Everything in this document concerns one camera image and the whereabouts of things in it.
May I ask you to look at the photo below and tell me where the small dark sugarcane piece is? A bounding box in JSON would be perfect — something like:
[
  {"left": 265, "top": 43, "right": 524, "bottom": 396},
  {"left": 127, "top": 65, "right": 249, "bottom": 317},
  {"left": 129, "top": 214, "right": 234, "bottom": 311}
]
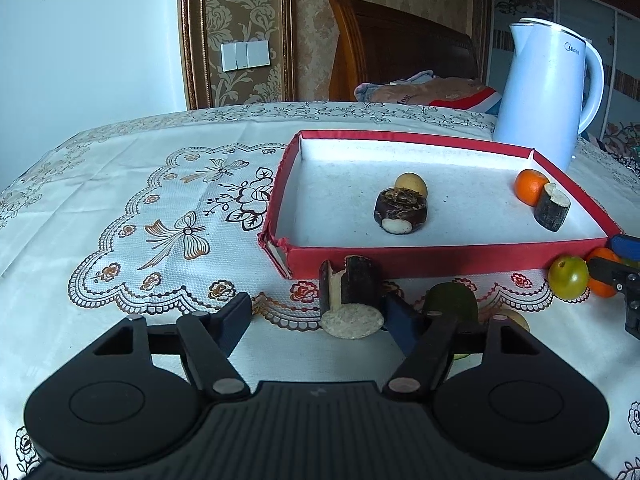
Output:
[{"left": 533, "top": 183, "right": 572, "bottom": 233}]

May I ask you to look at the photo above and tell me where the white light switch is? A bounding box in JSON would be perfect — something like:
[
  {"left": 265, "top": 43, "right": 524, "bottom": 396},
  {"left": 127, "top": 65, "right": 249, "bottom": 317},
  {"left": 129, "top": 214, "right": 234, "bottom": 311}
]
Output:
[{"left": 220, "top": 39, "right": 271, "bottom": 72}]

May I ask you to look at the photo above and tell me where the red striped cloth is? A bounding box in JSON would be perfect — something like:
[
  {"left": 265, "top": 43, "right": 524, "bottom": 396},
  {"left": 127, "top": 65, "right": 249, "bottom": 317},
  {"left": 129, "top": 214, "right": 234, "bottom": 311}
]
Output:
[{"left": 427, "top": 87, "right": 503, "bottom": 116}]

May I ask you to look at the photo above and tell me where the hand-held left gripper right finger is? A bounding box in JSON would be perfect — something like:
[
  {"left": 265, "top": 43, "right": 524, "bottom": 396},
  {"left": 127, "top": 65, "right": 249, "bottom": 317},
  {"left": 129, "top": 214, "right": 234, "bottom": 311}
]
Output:
[{"left": 382, "top": 294, "right": 548, "bottom": 401}]

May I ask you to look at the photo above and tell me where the white electric kettle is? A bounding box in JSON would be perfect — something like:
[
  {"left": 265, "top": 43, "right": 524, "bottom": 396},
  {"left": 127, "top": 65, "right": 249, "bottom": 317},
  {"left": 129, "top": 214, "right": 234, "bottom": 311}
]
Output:
[{"left": 492, "top": 17, "right": 605, "bottom": 174}]

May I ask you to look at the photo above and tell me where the wooden headboard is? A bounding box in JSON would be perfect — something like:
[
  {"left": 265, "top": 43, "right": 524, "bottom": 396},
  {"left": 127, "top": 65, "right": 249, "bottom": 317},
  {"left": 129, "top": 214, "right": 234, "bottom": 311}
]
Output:
[{"left": 327, "top": 0, "right": 479, "bottom": 103}]

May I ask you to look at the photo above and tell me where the patterned sliding wardrobe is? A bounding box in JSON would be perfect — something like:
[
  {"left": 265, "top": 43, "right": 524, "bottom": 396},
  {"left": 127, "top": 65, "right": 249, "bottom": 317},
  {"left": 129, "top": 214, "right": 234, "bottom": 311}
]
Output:
[{"left": 487, "top": 0, "right": 640, "bottom": 147}]

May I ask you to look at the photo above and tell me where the plush beige blanket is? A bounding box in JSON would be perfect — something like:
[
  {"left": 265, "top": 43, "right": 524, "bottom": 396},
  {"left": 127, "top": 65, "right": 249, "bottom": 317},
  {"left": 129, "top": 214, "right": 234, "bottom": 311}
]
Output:
[{"left": 354, "top": 70, "right": 488, "bottom": 107}]

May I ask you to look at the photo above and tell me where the orange tangerine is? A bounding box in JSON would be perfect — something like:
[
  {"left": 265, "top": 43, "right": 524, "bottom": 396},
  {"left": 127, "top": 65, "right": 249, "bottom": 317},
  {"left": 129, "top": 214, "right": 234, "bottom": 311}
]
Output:
[
  {"left": 587, "top": 247, "right": 621, "bottom": 298},
  {"left": 514, "top": 168, "right": 550, "bottom": 206}
]

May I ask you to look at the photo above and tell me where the red shallow cardboard box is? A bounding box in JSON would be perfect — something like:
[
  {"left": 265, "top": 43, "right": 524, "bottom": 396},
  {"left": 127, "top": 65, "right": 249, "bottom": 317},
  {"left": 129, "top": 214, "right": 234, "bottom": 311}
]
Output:
[{"left": 257, "top": 129, "right": 626, "bottom": 281}]

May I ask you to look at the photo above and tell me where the green cucumber piece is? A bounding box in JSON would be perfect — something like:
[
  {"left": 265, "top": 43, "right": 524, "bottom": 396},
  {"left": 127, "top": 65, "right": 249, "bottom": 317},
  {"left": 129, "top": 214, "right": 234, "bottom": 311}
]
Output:
[{"left": 423, "top": 282, "right": 480, "bottom": 361}]

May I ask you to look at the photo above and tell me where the dark floral cloth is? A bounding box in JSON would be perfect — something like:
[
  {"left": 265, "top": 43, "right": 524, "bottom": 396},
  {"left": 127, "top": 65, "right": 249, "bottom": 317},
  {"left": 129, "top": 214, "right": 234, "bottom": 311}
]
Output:
[{"left": 580, "top": 121, "right": 640, "bottom": 182}]

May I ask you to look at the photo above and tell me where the long dark sugarcane piece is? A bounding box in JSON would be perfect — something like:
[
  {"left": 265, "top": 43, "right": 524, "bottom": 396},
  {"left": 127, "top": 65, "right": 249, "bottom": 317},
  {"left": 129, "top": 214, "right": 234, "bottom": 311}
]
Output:
[{"left": 319, "top": 255, "right": 385, "bottom": 341}]

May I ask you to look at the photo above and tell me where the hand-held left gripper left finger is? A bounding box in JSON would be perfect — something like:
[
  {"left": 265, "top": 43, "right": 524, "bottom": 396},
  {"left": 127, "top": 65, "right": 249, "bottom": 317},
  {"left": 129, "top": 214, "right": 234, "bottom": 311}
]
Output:
[{"left": 90, "top": 292, "right": 252, "bottom": 401}]

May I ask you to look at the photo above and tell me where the knotted dark sugarcane piece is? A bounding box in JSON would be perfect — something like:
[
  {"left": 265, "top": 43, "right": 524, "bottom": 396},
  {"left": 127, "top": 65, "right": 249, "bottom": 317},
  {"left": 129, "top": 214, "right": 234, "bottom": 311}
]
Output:
[{"left": 373, "top": 187, "right": 430, "bottom": 235}]

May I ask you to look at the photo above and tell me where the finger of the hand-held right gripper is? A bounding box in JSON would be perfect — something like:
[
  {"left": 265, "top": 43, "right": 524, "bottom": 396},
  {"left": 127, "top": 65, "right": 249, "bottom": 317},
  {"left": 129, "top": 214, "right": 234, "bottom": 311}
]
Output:
[
  {"left": 608, "top": 234, "right": 640, "bottom": 264},
  {"left": 586, "top": 256, "right": 640, "bottom": 342}
]

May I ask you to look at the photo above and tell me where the wooden wall frame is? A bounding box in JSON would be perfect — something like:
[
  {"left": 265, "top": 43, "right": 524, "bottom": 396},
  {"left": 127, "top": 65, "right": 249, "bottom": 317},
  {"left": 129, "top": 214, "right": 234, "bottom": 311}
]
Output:
[{"left": 177, "top": 0, "right": 296, "bottom": 110}]

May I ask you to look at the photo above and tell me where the pale yellow round fruit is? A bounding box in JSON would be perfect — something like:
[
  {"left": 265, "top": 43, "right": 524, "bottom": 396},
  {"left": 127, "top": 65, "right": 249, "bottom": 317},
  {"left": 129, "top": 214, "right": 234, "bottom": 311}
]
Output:
[{"left": 492, "top": 308, "right": 530, "bottom": 334}]

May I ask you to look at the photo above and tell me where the green jujube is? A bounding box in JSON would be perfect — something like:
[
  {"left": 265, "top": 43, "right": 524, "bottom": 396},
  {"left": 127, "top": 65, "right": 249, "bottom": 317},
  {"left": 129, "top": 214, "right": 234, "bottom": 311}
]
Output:
[{"left": 548, "top": 254, "right": 590, "bottom": 297}]

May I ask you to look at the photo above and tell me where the brown round fruit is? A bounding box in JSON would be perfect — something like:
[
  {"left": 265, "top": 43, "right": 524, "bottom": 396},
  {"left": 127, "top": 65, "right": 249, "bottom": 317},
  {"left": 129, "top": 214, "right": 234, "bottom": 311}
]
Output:
[{"left": 394, "top": 172, "right": 429, "bottom": 201}]

